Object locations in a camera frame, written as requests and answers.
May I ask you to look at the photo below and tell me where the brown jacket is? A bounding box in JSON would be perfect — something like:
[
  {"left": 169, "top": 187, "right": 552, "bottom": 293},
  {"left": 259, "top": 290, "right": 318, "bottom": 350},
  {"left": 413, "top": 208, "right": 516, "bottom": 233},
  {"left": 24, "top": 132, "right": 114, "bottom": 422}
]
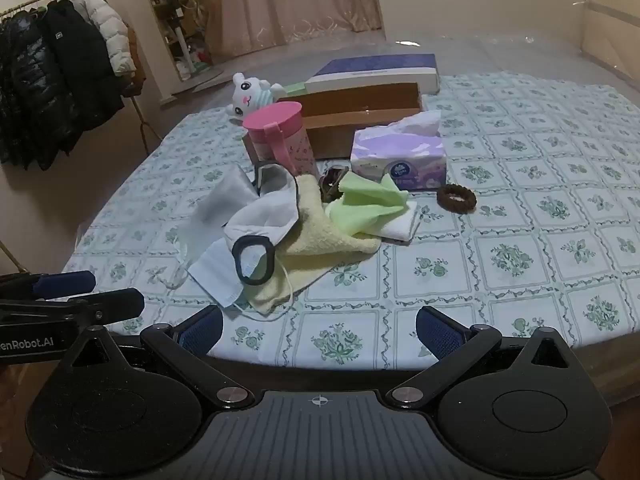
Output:
[{"left": 122, "top": 25, "right": 147, "bottom": 97}]

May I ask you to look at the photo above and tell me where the black red round object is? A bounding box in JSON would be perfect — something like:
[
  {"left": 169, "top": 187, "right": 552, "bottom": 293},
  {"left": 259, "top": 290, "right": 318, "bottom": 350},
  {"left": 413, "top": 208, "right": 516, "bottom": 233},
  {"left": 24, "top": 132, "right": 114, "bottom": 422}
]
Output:
[{"left": 232, "top": 235, "right": 275, "bottom": 286}]

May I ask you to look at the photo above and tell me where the brown hair scrunchie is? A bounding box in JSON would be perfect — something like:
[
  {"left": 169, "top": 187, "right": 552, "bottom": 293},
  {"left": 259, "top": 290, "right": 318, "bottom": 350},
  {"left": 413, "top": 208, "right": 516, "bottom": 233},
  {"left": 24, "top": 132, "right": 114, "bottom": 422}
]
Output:
[{"left": 436, "top": 184, "right": 478, "bottom": 209}]

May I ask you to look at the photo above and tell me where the blue topped white box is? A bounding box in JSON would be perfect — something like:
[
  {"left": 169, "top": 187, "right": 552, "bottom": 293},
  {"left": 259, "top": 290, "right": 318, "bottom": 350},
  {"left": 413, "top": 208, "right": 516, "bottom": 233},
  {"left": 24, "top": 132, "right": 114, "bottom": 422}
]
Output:
[{"left": 304, "top": 53, "right": 441, "bottom": 96}]

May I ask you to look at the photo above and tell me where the white plush bunny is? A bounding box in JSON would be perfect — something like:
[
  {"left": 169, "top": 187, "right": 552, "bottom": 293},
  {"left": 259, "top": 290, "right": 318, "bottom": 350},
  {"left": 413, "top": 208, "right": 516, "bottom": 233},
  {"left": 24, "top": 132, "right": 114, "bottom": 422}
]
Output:
[{"left": 231, "top": 72, "right": 284, "bottom": 126}]

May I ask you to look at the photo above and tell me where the white standing fan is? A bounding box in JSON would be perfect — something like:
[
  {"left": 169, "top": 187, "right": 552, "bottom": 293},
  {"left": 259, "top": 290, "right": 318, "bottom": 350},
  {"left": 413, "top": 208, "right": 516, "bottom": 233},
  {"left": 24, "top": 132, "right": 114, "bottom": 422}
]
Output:
[{"left": 165, "top": 0, "right": 236, "bottom": 93}]

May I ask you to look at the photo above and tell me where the dark floral scrunchie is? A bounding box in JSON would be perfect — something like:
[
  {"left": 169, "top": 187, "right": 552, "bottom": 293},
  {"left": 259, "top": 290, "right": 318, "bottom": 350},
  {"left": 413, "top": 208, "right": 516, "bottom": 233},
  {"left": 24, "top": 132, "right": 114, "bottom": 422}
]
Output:
[{"left": 318, "top": 165, "right": 350, "bottom": 203}]

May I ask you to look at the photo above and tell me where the glossy black puffer jacket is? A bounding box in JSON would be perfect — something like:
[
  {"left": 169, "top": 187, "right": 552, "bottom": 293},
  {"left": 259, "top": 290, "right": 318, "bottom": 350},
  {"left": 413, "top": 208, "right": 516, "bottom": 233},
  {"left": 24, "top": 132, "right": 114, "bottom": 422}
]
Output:
[{"left": 0, "top": 10, "right": 83, "bottom": 171}]

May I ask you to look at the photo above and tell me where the pink patterned curtain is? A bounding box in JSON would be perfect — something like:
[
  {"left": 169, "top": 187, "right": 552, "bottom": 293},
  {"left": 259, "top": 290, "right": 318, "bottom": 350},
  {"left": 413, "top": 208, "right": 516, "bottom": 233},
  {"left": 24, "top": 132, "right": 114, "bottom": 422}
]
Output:
[{"left": 205, "top": 0, "right": 387, "bottom": 59}]

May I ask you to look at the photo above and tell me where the grey face mask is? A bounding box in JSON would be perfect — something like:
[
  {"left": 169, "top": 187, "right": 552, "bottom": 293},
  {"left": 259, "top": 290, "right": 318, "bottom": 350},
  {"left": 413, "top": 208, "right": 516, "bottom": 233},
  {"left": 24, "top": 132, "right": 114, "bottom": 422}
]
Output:
[{"left": 176, "top": 165, "right": 261, "bottom": 261}]

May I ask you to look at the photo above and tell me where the pink lidded bottle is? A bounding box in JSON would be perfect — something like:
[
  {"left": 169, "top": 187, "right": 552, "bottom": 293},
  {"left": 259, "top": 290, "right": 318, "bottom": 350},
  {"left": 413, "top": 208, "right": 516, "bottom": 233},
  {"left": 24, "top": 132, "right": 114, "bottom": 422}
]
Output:
[{"left": 242, "top": 101, "right": 317, "bottom": 179}]

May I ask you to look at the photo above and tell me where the pale yellow towel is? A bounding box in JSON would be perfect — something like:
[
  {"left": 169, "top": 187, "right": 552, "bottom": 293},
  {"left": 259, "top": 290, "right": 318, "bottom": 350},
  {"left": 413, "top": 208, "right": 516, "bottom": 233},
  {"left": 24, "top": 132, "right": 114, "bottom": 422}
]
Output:
[{"left": 247, "top": 175, "right": 383, "bottom": 316}]

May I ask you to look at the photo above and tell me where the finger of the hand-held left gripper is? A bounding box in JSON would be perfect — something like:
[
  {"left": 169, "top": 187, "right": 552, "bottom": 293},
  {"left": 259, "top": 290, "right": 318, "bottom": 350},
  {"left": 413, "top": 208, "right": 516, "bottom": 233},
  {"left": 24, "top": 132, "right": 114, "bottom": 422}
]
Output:
[
  {"left": 0, "top": 270, "right": 97, "bottom": 301},
  {"left": 0, "top": 288, "right": 146, "bottom": 326}
]

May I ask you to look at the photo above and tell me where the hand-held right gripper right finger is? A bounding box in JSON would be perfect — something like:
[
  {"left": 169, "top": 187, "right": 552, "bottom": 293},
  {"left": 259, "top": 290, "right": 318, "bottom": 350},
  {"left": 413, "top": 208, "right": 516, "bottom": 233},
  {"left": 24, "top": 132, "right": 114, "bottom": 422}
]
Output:
[{"left": 387, "top": 304, "right": 576, "bottom": 411}]

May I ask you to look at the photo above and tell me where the black jacket white logo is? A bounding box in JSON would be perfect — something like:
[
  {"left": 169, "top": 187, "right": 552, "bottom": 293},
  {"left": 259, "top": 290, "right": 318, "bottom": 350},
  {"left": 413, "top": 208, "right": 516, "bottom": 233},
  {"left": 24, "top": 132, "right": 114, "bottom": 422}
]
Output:
[{"left": 37, "top": 0, "right": 126, "bottom": 158}]

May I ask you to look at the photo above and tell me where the brown cardboard box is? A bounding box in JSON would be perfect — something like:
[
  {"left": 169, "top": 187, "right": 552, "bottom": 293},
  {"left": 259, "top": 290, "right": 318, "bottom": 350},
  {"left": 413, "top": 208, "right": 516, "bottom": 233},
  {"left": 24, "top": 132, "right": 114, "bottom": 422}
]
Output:
[{"left": 242, "top": 81, "right": 425, "bottom": 161}]

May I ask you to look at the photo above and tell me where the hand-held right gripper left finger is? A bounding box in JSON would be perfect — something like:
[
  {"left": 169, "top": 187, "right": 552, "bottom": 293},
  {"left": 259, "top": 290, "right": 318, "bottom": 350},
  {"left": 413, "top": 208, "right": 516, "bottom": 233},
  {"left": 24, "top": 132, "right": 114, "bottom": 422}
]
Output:
[{"left": 60, "top": 304, "right": 255, "bottom": 411}]

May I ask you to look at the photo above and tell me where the purple tissue box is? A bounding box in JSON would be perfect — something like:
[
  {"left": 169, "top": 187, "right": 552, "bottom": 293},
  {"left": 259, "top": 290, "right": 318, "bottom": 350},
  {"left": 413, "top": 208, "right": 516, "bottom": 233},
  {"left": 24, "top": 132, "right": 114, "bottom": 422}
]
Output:
[{"left": 350, "top": 110, "right": 447, "bottom": 192}]

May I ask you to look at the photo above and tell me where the plastic covered mattress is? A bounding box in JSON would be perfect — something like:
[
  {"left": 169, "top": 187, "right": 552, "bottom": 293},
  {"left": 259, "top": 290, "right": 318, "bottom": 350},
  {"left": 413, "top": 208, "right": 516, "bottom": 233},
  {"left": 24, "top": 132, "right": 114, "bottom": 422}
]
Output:
[{"left": 165, "top": 35, "right": 640, "bottom": 126}]

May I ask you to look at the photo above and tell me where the light green cloth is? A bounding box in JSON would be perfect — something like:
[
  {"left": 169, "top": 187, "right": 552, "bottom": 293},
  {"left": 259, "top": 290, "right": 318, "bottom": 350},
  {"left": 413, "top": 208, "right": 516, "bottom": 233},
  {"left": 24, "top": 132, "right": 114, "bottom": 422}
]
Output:
[{"left": 327, "top": 172, "right": 409, "bottom": 236}]

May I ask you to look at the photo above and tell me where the white puffer jacket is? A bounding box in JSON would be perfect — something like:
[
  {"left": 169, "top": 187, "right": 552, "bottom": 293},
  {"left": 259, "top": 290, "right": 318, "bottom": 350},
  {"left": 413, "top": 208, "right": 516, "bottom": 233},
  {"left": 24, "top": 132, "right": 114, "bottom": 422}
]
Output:
[{"left": 70, "top": 0, "right": 137, "bottom": 75}]

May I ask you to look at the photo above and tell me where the gold clothes rack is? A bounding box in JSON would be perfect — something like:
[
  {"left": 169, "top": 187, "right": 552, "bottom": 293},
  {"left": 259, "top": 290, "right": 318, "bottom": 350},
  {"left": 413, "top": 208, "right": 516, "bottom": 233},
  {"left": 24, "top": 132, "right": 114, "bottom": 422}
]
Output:
[{"left": 0, "top": 0, "right": 166, "bottom": 157}]

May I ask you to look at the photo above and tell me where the white black-trimmed face mask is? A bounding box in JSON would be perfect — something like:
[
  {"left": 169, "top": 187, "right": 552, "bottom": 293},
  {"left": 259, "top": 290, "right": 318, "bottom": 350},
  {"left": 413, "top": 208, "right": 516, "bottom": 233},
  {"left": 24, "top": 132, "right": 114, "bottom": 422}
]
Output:
[{"left": 223, "top": 161, "right": 301, "bottom": 256}]

